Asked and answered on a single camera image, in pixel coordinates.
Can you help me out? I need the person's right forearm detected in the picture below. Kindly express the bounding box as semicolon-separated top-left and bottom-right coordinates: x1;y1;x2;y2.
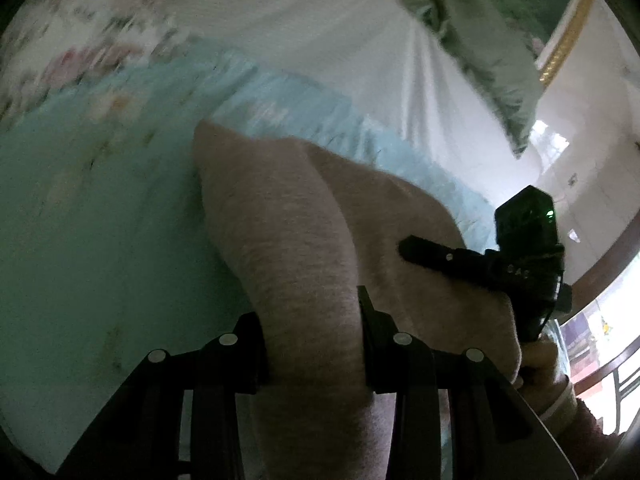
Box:
532;377;623;478

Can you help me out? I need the beige knit sweater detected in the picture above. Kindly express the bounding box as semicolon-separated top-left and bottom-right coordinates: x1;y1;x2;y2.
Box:
192;120;523;480

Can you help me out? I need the person's right hand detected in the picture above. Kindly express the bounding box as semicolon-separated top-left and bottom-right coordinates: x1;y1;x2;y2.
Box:
512;335;576;411

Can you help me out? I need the white floral cloth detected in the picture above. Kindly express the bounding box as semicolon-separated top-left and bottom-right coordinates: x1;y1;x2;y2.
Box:
0;0;201;121

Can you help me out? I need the light blue floral bed sheet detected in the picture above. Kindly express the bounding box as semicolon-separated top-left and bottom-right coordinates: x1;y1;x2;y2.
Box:
0;42;501;476

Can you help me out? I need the white striped blanket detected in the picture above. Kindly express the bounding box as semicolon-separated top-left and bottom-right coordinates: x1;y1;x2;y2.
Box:
165;0;541;201

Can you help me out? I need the gold framed wall picture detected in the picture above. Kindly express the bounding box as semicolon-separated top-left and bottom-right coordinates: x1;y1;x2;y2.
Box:
470;0;598;88

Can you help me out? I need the green pillow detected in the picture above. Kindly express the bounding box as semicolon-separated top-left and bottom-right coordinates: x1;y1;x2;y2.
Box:
395;0;543;156

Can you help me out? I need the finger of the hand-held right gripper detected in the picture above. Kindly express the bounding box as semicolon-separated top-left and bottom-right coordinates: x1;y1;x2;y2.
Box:
398;236;498;288

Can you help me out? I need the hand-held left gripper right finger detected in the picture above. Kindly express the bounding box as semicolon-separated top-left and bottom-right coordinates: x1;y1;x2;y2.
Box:
356;285;566;480

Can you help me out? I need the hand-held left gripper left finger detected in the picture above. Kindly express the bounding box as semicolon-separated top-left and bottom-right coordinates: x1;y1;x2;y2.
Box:
60;311;271;480

